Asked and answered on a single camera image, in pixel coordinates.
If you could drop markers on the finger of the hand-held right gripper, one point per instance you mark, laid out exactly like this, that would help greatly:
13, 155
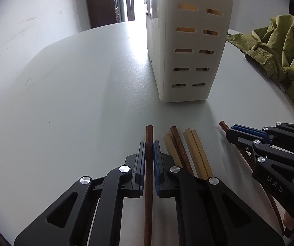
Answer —
239, 138
249, 130

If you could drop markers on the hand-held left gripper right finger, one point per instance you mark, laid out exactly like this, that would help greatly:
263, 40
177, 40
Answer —
157, 169

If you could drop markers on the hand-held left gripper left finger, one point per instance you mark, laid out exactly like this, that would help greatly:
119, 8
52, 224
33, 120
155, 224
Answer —
141, 169

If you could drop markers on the dark brown chopstick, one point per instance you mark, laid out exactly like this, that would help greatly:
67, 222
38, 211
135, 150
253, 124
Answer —
223, 126
149, 138

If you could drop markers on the cream slotted chopstick holder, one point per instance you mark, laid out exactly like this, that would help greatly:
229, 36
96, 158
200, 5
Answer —
167, 56

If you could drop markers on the person's right hand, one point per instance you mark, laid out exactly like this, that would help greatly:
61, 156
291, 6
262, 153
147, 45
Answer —
289, 223

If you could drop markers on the olive green jacket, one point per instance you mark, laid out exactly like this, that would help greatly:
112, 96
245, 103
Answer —
285, 46

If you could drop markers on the glass balcony door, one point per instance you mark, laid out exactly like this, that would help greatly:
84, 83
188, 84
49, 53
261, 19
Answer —
136, 0

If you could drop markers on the dark brown wardrobe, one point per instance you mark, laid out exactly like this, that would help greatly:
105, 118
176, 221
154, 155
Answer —
101, 2

